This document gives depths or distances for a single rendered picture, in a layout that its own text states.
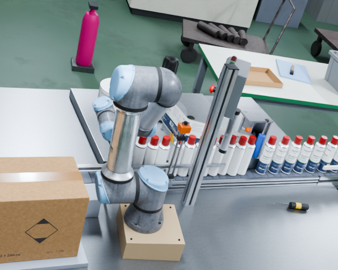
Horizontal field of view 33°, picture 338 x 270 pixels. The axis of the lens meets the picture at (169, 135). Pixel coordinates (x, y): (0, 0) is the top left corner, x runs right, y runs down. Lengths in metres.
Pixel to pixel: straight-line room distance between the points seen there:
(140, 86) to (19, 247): 0.68
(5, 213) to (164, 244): 0.60
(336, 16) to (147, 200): 7.46
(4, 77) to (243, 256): 3.18
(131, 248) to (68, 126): 0.91
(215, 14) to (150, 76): 5.51
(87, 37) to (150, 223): 3.28
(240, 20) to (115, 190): 5.59
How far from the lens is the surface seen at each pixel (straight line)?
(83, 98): 2.99
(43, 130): 2.75
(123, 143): 1.89
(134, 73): 1.78
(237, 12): 7.35
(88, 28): 5.16
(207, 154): 2.32
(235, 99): 2.22
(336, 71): 4.35
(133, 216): 2.12
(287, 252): 2.45
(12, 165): 2.00
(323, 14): 9.14
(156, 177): 2.03
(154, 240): 2.12
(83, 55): 5.26
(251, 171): 2.77
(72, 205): 1.91
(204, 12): 7.22
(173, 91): 1.82
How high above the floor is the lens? 2.28
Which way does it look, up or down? 30 degrees down
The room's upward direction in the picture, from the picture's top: 16 degrees clockwise
